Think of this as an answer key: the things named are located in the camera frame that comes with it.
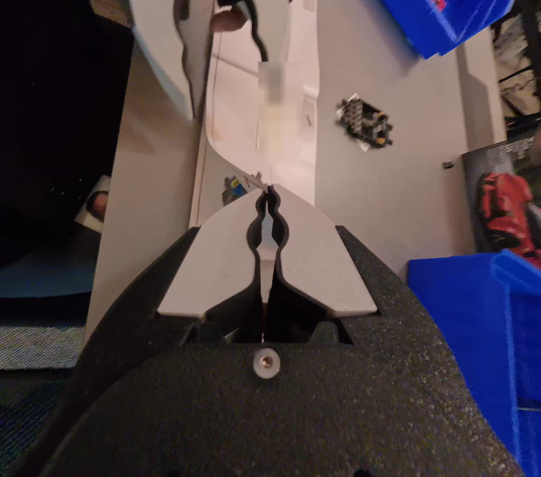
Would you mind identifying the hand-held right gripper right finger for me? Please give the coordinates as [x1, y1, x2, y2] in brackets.
[267, 185, 379, 318]

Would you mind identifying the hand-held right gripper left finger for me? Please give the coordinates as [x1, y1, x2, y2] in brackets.
[156, 188, 269, 320]

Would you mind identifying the lego instruction booklet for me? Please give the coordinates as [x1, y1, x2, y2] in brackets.
[190, 0, 320, 208]

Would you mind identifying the black lego assembly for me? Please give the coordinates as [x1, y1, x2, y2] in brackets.
[336, 93, 394, 151]

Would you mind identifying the person's left hand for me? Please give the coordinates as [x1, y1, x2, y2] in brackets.
[211, 6, 251, 34]

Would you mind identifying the person's black clothing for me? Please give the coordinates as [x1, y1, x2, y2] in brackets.
[0, 0, 137, 245]

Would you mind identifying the printed paper sheet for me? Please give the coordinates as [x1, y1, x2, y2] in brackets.
[74, 174, 112, 234]

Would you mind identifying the large blue plastic bin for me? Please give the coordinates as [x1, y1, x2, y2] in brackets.
[407, 250, 541, 477]

